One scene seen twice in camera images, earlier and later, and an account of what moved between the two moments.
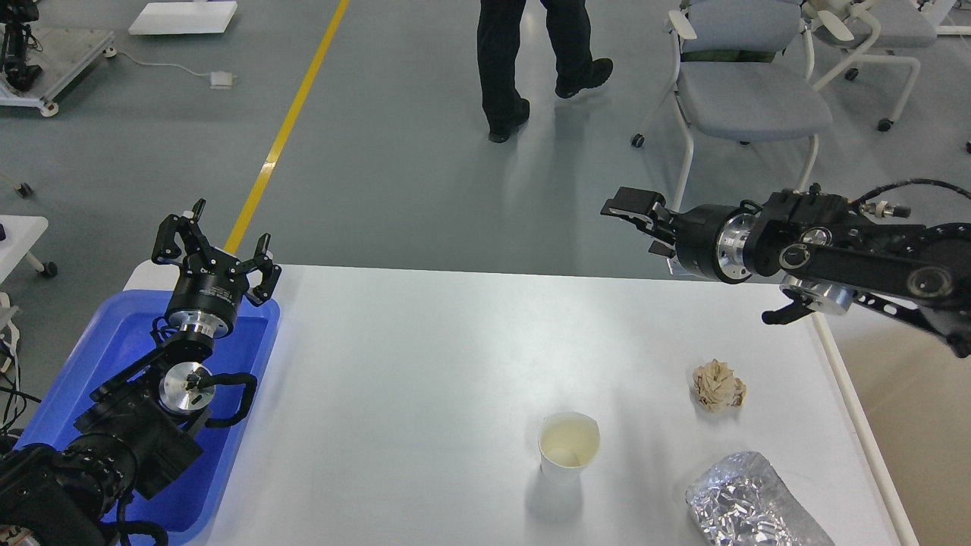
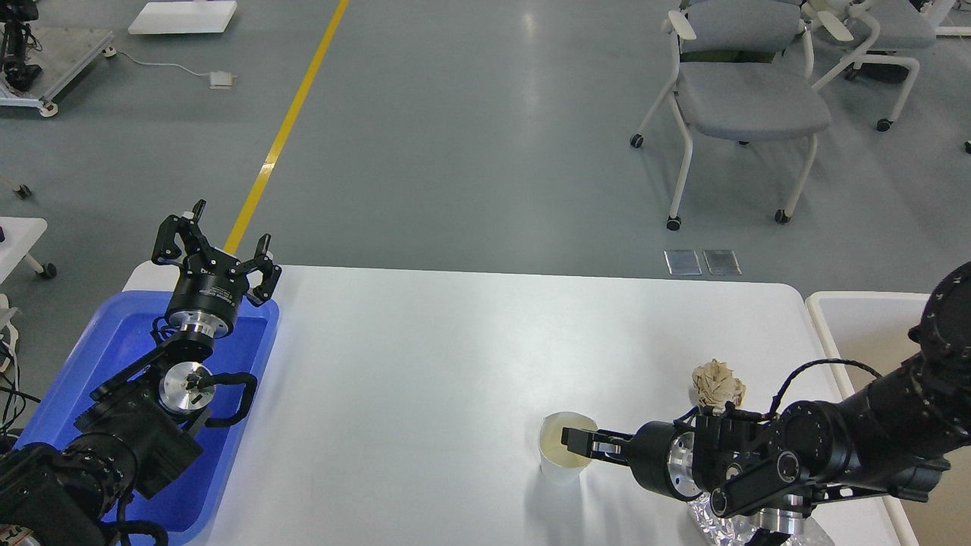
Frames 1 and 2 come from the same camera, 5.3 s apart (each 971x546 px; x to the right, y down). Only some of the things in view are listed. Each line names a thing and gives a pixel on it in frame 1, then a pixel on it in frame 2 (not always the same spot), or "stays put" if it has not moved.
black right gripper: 711,240 to 648,456
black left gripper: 212,283 stays put
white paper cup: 568,443 stays put
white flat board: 183,17 stays put
